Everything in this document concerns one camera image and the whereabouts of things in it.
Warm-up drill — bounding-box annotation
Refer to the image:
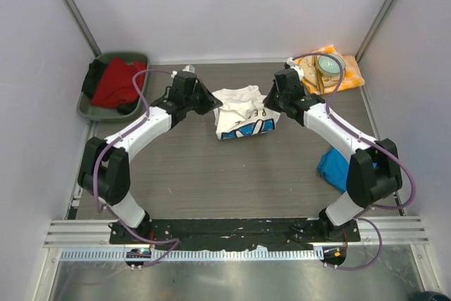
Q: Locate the white flower print t-shirt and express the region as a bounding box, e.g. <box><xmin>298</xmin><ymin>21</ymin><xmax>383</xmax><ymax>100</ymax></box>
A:
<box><xmin>213</xmin><ymin>85</ymin><xmax>280</xmax><ymax>140</ymax></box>

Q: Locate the blue t-shirt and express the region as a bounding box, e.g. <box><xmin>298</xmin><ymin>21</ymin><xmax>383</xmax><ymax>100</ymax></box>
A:
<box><xmin>317</xmin><ymin>147</ymin><xmax>349</xmax><ymax>192</ymax></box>

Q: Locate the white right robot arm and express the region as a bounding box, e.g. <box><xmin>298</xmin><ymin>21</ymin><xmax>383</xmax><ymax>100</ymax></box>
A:
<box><xmin>264</xmin><ymin>68</ymin><xmax>402</xmax><ymax>241</ymax></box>

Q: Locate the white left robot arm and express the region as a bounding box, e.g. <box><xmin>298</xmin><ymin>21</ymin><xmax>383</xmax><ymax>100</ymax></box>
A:
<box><xmin>78</xmin><ymin>70</ymin><xmax>222</xmax><ymax>244</ymax></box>

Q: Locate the beige decorated plate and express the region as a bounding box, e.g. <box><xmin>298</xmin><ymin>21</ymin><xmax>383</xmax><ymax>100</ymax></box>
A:
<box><xmin>296</xmin><ymin>55</ymin><xmax>341</xmax><ymax>87</ymax></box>

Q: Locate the gold cutlery piece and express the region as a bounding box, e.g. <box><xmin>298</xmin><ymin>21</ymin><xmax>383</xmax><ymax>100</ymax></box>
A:
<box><xmin>315</xmin><ymin>65</ymin><xmax>325</xmax><ymax>94</ymax></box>

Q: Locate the light green bowl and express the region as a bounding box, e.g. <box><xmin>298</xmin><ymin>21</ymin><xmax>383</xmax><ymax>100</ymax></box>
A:
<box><xmin>317</xmin><ymin>54</ymin><xmax>345</xmax><ymax>78</ymax></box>

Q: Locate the orange checkered cloth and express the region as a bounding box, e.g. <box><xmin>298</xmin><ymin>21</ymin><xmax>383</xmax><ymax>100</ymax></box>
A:
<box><xmin>302</xmin><ymin>44</ymin><xmax>365</xmax><ymax>94</ymax></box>

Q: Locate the red t-shirt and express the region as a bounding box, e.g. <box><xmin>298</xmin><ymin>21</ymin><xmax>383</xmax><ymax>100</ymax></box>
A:
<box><xmin>91</xmin><ymin>57</ymin><xmax>147</xmax><ymax>115</ymax></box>

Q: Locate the grey plastic tray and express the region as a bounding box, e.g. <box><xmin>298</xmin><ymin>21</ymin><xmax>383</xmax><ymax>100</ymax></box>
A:
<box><xmin>78</xmin><ymin>51</ymin><xmax>149</xmax><ymax>123</ymax></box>

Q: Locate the black t-shirt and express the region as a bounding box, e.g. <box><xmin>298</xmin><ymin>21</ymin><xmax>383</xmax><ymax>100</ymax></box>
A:
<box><xmin>81</xmin><ymin>58</ymin><xmax>140</xmax><ymax>116</ymax></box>

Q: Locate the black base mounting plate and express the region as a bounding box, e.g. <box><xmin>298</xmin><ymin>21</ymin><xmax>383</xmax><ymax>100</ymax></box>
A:
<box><xmin>109</xmin><ymin>216</ymin><xmax>362</xmax><ymax>251</ymax></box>

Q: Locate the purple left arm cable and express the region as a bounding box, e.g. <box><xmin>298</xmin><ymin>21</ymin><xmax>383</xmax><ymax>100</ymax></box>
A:
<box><xmin>94</xmin><ymin>69</ymin><xmax>180</xmax><ymax>269</ymax></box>

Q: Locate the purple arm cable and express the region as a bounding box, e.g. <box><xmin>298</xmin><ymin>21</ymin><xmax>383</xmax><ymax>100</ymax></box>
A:
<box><xmin>287</xmin><ymin>52</ymin><xmax>418</xmax><ymax>271</ymax></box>
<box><xmin>94</xmin><ymin>69</ymin><xmax>180</xmax><ymax>269</ymax></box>

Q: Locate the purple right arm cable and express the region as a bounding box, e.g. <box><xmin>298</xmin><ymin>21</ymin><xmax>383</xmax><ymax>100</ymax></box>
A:
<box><xmin>287</xmin><ymin>52</ymin><xmax>418</xmax><ymax>271</ymax></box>

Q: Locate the white slotted cable duct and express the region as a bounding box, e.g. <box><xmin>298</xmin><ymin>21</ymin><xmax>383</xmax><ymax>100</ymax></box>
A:
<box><xmin>60</xmin><ymin>247</ymin><xmax>323</xmax><ymax>262</ymax></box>

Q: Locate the aluminium frame rail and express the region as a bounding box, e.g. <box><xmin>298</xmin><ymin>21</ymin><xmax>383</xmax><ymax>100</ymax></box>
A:
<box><xmin>44</xmin><ymin>216</ymin><xmax>429</xmax><ymax>248</ymax></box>

